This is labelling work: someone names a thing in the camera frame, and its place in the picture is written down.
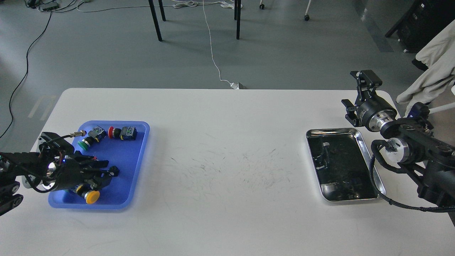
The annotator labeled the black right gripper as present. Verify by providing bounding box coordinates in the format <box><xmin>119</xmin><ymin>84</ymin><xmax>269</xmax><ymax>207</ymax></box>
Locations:
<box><xmin>341</xmin><ymin>70</ymin><xmax>397</xmax><ymax>132</ymax></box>

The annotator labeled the black table leg left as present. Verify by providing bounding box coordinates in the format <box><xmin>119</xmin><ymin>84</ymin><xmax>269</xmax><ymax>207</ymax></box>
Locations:
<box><xmin>148</xmin><ymin>0</ymin><xmax>166</xmax><ymax>42</ymax></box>

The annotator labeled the blue plastic tray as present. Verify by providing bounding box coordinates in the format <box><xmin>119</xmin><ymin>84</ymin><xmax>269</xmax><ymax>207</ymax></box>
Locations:
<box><xmin>48</xmin><ymin>120</ymin><xmax>150</xmax><ymax>210</ymax></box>

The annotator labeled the black table leg right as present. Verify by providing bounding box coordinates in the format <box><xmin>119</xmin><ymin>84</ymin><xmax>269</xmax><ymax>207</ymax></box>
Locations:
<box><xmin>234</xmin><ymin>0</ymin><xmax>242</xmax><ymax>39</ymax></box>

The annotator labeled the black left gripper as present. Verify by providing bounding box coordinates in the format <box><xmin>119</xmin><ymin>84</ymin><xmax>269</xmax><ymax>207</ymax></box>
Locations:
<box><xmin>38</xmin><ymin>132</ymin><xmax>120</xmax><ymax>192</ymax></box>

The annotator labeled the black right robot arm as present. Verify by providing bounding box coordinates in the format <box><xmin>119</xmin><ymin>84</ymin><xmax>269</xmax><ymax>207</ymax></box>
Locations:
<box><xmin>342</xmin><ymin>70</ymin><xmax>455</xmax><ymax>213</ymax></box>

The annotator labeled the green push button switch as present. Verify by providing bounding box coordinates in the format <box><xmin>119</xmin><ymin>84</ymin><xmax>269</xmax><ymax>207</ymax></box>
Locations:
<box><xmin>77</xmin><ymin>126</ymin><xmax>107</xmax><ymax>151</ymax></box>

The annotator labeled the black floor cable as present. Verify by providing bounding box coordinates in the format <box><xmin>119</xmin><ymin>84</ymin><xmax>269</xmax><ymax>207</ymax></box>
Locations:
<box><xmin>0</xmin><ymin>0</ymin><xmax>82</xmax><ymax>139</ymax></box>

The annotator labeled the white power adapter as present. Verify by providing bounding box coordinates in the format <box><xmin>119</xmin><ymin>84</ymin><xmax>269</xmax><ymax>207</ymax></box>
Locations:
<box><xmin>230</xmin><ymin>82</ymin><xmax>246</xmax><ymax>90</ymax></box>

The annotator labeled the yellow push button switch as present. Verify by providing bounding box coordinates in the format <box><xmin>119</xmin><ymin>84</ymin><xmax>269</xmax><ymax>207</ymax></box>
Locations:
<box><xmin>69</xmin><ymin>184</ymin><xmax>100</xmax><ymax>204</ymax></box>

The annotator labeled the black table leg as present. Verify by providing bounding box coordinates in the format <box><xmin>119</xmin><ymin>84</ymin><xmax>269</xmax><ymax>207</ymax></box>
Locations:
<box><xmin>234</xmin><ymin>0</ymin><xmax>242</xmax><ymax>39</ymax></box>
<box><xmin>148</xmin><ymin>0</ymin><xmax>166</xmax><ymax>42</ymax></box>

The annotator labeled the white floor cable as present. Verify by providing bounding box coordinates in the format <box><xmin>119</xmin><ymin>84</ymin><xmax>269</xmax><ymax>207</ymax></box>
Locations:
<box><xmin>171</xmin><ymin>0</ymin><xmax>243</xmax><ymax>87</ymax></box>

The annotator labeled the beige cloth cover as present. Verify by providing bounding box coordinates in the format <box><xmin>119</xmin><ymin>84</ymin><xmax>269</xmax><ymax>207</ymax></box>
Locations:
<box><xmin>396</xmin><ymin>21</ymin><xmax>455</xmax><ymax>115</ymax></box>

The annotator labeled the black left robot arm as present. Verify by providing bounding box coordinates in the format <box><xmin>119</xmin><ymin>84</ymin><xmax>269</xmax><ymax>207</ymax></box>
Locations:
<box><xmin>0</xmin><ymin>130</ymin><xmax>120</xmax><ymax>214</ymax></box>

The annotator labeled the silver metal tray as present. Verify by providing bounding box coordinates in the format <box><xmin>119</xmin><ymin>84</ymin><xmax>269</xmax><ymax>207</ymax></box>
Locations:
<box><xmin>305</xmin><ymin>128</ymin><xmax>386</xmax><ymax>205</ymax></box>

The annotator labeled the red push button switch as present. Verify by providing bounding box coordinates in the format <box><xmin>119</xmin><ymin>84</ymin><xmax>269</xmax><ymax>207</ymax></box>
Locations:
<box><xmin>107</xmin><ymin>126</ymin><xmax>138</xmax><ymax>140</ymax></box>

